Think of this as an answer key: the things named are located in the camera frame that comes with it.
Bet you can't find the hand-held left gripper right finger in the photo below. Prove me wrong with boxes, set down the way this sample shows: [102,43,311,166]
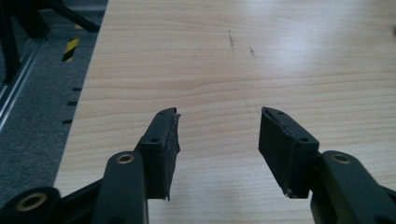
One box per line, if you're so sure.
[258,106,320,200]

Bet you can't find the black metal stand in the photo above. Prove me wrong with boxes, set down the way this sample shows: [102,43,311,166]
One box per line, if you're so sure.
[0,0,101,85]

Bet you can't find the yellow-black striped tape strip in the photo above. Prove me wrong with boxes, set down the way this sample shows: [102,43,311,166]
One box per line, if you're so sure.
[61,36,81,63]

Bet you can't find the metal floor rail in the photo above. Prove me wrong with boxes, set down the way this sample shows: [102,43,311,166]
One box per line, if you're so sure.
[0,38,43,132]

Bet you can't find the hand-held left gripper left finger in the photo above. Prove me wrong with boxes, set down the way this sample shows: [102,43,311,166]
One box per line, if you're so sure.
[134,106,182,201]

